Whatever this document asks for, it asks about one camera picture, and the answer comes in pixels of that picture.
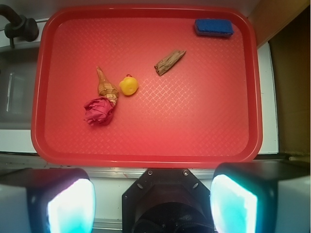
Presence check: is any brown striped seashell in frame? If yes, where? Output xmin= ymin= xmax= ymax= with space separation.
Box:
xmin=97 ymin=67 xmax=119 ymax=106

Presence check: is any red plastic tray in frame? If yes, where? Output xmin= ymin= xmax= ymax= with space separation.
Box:
xmin=31 ymin=5 xmax=263 ymax=168

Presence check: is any brown wood chip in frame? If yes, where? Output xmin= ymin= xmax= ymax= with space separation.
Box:
xmin=154 ymin=50 xmax=186 ymax=76

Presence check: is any brown cardboard box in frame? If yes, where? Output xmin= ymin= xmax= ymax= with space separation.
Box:
xmin=248 ymin=0 xmax=311 ymax=160

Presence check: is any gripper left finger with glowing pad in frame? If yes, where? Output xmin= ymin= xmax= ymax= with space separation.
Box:
xmin=0 ymin=168 xmax=96 ymax=233

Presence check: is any blue sponge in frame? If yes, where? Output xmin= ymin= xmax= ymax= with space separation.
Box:
xmin=194 ymin=19 xmax=234 ymax=37

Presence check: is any yellow rubber duck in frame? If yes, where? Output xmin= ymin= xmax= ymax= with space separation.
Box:
xmin=119 ymin=74 xmax=139 ymax=96

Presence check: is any dark metal faucet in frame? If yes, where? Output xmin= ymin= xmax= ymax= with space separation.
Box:
xmin=0 ymin=4 xmax=39 ymax=49

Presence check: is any stainless steel sink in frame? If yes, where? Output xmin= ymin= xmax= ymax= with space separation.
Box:
xmin=0 ymin=47 xmax=39 ymax=130

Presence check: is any crumpled red paper ball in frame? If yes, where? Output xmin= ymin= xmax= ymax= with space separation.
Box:
xmin=84 ymin=97 xmax=114 ymax=125

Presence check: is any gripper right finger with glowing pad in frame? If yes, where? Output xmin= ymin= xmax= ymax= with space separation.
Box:
xmin=210 ymin=162 xmax=311 ymax=233

